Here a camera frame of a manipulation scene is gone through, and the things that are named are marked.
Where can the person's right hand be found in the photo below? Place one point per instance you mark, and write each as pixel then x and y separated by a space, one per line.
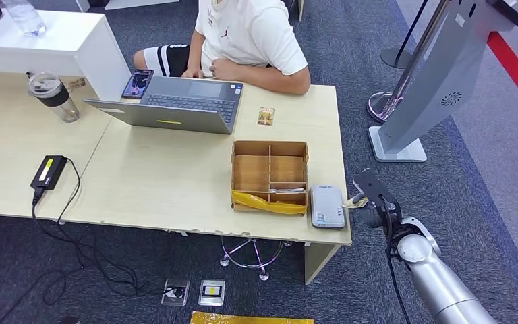
pixel 193 73

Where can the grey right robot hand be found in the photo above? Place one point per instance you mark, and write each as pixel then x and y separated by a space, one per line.
pixel 370 218

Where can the person's left hand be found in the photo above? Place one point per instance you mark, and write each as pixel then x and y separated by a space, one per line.
pixel 224 69

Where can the ID card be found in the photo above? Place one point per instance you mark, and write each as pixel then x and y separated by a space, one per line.
pixel 353 203

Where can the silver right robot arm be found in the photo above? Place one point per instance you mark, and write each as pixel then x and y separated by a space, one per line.
pixel 442 286

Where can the person's left forearm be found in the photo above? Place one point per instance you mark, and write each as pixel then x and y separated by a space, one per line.
pixel 277 79

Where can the person's right forearm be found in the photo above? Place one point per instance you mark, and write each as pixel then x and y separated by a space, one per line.
pixel 196 51

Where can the grey card reader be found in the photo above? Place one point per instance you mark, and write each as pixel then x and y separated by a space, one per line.
pixel 327 208

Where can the person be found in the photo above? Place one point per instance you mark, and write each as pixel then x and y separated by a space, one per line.
pixel 250 31

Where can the gold patterned card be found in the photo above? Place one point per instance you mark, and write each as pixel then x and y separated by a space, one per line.
pixel 265 116

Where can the key card stack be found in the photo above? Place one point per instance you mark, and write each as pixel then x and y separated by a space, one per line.
pixel 287 191

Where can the grey laptop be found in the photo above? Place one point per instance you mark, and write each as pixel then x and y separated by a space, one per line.
pixel 174 118

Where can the black smartphone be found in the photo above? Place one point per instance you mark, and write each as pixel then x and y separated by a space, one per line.
pixel 138 84

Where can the desk leg panel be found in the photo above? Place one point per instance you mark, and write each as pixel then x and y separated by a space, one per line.
pixel 319 261

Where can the white furniture base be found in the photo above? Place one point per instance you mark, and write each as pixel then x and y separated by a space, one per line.
pixel 129 2

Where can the wooden compartment box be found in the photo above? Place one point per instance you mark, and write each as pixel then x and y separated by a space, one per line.
pixel 251 172

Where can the yellow tape strip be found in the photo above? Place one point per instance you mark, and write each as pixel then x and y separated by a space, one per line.
pixel 263 205

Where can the small tan item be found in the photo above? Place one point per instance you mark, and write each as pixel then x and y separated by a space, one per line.
pixel 76 83

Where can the chrome stool base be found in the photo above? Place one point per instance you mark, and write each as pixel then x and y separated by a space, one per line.
pixel 264 273

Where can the white desk shelf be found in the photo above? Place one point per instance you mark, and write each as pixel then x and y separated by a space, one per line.
pixel 62 42

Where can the clear tumbler with black band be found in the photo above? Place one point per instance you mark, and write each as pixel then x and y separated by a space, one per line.
pixel 55 98

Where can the yellow package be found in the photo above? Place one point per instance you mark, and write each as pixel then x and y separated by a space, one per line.
pixel 250 319

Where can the grey kiosk stand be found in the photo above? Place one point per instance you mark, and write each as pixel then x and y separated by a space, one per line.
pixel 437 76

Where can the floor socket with yellow label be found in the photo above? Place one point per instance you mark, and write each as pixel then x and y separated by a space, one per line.
pixel 211 293

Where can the black power adapter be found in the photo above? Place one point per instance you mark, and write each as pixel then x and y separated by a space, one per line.
pixel 48 172

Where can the clear water bottle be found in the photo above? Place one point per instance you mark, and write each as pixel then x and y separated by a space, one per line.
pixel 25 18

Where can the floor socket with plug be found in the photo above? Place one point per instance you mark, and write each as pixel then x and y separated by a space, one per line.
pixel 175 292

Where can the wrist camera with black bracket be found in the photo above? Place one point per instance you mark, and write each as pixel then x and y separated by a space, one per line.
pixel 373 185

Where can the chrome stanchion post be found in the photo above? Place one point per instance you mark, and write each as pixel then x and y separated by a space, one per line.
pixel 382 105

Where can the black stanchion post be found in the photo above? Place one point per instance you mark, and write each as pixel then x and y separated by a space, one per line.
pixel 395 57

